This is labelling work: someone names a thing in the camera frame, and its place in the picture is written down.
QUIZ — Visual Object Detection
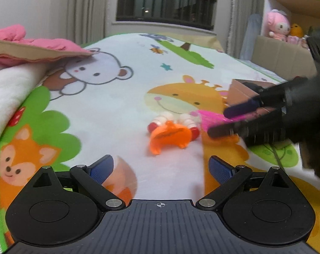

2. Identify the white fleece blanket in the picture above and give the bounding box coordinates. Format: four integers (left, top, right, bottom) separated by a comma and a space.
0, 61, 55, 162

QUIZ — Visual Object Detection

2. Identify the large cardboard box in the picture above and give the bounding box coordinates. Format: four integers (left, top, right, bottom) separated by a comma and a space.
251, 35, 320, 81

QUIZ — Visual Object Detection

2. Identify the pink plastic toy basket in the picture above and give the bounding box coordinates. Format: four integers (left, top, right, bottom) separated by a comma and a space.
197, 108, 277, 132

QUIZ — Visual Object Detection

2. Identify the cartoon animal play mat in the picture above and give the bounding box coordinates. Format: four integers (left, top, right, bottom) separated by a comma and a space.
0, 33, 320, 254

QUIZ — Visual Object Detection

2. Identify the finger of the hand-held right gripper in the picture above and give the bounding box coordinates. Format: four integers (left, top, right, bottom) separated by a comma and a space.
223, 77, 309, 120
207, 110, 285, 139

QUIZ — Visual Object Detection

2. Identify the pink plush rabbit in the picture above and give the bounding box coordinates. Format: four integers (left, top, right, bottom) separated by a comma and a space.
264, 9, 292, 42

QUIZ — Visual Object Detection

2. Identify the clear plastic cover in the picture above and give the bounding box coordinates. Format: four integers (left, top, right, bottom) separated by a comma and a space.
240, 13, 263, 62

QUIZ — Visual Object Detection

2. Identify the pink cardboard box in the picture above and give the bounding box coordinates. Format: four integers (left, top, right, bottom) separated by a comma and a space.
227, 79, 282, 112

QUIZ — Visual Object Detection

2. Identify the orange plastic crab toy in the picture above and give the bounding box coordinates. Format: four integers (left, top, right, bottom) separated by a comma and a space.
147, 112, 202, 156

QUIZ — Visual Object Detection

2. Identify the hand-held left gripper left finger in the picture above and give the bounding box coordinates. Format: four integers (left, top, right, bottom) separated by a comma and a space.
32, 155, 126, 210

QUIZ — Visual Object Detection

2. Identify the window with black railing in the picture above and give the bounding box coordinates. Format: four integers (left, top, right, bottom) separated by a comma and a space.
116, 0, 219, 32

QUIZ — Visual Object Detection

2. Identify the pink padded jacket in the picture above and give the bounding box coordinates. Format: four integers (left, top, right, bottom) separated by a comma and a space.
0, 24, 97, 66

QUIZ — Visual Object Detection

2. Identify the yellow plush toy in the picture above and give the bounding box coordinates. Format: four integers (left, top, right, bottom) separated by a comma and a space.
290, 23, 305, 38

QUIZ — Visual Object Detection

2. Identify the open cardboard box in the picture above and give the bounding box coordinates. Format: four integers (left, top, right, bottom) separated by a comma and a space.
266, 0, 320, 33

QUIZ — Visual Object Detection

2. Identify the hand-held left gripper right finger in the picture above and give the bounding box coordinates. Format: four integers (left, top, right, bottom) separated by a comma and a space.
195, 155, 291, 211

